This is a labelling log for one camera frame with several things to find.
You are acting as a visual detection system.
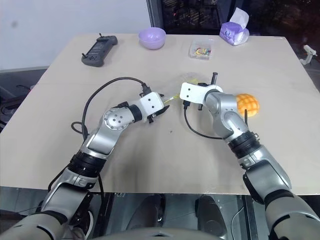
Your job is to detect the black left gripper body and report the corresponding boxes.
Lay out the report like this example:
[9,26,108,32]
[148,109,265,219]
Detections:
[145,110,165,125]

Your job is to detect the clear plastic zip bag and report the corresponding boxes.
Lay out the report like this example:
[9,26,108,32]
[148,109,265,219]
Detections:
[163,71,209,106]

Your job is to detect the orange bread snack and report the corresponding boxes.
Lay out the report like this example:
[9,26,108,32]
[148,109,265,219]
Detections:
[234,92,262,119]

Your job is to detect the clear box with colourful bits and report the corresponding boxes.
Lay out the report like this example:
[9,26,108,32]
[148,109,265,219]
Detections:
[187,39,217,60]

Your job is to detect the purple tissue pack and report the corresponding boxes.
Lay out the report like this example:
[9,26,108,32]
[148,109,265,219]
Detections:
[219,6,251,47]

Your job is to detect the purple plastic bowl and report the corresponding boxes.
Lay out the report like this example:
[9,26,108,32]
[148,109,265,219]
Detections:
[138,27,167,51]

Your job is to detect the black handheld remote controller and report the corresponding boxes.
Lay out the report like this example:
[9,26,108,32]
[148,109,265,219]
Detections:
[80,32,119,68]

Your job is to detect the white plastic tool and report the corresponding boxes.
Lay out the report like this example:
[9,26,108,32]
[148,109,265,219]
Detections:
[299,44,318,66]

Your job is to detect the dark rounded shape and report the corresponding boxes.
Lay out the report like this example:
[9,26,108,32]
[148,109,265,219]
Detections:
[194,194,227,237]

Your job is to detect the silver robot torso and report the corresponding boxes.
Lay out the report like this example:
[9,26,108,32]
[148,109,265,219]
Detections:
[82,224,227,240]

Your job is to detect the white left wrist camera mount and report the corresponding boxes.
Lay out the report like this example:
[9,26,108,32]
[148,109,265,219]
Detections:
[138,91,165,117]

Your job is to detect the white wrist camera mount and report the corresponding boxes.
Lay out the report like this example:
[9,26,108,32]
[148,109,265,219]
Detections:
[179,81,210,105]
[138,91,165,117]

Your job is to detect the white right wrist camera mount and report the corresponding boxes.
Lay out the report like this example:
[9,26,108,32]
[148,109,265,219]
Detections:
[179,81,210,105]

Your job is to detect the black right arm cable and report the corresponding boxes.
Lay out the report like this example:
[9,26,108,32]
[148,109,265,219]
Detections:
[182,99,225,140]

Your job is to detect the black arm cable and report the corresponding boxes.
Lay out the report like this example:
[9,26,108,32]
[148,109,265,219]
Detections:
[71,76,152,140]
[182,99,225,140]

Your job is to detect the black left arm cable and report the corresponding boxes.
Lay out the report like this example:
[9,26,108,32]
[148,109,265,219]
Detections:
[71,76,152,140]

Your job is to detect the dark metal window frame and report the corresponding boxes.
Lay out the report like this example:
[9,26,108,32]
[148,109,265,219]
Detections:
[146,0,166,30]

